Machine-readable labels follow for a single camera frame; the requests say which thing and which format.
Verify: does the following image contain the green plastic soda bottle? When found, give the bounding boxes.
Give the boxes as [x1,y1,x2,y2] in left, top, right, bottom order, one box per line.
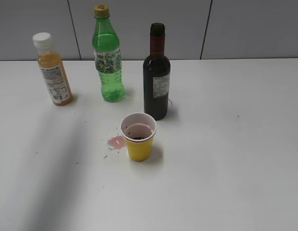
[92,4,125,103]

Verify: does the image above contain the dark red wine bottle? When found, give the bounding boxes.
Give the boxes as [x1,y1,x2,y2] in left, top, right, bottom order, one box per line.
[143,23,171,120]

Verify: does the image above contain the yellow paper cup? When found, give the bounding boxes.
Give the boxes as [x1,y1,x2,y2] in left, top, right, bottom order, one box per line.
[120,113,157,162]

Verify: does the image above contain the orange juice bottle white cap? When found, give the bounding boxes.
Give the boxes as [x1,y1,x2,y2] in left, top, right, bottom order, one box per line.
[32,32,73,106]

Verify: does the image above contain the spilled red wine puddle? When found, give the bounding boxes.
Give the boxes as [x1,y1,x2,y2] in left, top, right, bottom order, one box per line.
[98,127,126,153]

